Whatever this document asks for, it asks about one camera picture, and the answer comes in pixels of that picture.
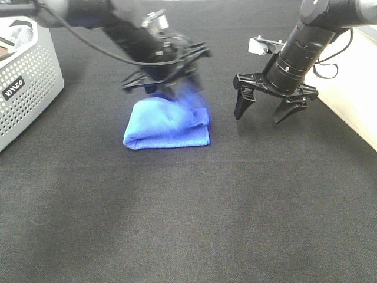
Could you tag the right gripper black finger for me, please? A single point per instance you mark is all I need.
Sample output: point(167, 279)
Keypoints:
point(288, 107)
point(245, 98)

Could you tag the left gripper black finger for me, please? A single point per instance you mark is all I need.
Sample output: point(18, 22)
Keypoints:
point(151, 89)
point(184, 86)

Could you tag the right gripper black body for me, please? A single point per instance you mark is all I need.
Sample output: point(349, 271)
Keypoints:
point(247, 83)

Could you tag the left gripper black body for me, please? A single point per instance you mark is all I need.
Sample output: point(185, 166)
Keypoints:
point(161, 75)

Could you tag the blue microfibre towel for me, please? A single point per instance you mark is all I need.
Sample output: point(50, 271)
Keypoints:
point(163, 122)

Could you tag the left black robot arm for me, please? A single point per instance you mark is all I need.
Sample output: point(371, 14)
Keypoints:
point(164, 56)

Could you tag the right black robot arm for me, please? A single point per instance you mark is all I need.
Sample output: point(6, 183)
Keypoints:
point(320, 23)

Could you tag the towels inside grey basket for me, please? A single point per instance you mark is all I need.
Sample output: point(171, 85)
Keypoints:
point(14, 38)

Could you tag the grey perforated laundry basket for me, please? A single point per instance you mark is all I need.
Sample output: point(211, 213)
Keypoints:
point(30, 80)

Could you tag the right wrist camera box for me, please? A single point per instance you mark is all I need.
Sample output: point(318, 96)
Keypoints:
point(261, 46)

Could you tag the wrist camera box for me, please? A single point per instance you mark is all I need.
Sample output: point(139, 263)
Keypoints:
point(156, 20)
point(261, 46)

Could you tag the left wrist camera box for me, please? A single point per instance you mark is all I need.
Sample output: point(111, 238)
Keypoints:
point(156, 20)

